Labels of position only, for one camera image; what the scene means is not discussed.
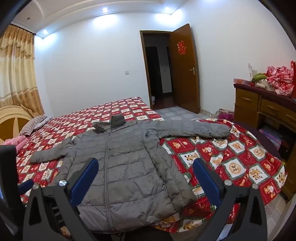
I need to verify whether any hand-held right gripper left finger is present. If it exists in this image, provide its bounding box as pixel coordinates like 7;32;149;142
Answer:
23;158;100;241

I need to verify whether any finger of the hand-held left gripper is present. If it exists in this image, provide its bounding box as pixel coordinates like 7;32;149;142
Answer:
18;179;36;195

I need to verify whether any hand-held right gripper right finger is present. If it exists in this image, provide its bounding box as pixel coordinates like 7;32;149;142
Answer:
193;158;269;241

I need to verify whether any grey puffer jacket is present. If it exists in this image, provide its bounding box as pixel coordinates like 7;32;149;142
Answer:
30;114;232;226

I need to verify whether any pink cloth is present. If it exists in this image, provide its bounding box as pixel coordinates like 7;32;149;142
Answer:
0;136;27;151

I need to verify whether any red printed checked blanket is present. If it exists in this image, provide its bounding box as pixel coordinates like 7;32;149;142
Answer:
15;96;288;232

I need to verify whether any cream and gold headboard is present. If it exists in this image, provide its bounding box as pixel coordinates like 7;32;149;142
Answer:
0;105;35;145

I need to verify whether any striped pillow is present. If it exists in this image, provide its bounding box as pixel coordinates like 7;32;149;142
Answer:
20;115;52;136

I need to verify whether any brown wooden dresser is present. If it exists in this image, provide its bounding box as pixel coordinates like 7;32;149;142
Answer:
233;83;296;163

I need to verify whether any beige patterned curtain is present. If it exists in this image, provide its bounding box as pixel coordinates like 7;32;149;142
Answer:
0;23;45;116

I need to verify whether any brown wooden door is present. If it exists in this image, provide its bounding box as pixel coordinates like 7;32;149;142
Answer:
170;23;200;114

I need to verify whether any flat pink box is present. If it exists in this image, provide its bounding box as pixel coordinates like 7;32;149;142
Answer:
234;78;253;86

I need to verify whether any green bag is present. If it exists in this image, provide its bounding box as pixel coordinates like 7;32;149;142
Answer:
252;73;269;82

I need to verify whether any red plaid cloth bundle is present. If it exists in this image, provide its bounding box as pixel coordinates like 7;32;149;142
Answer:
267;66;295;97

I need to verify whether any brown wooden door frame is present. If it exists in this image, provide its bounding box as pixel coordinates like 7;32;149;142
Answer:
139;30;173;109

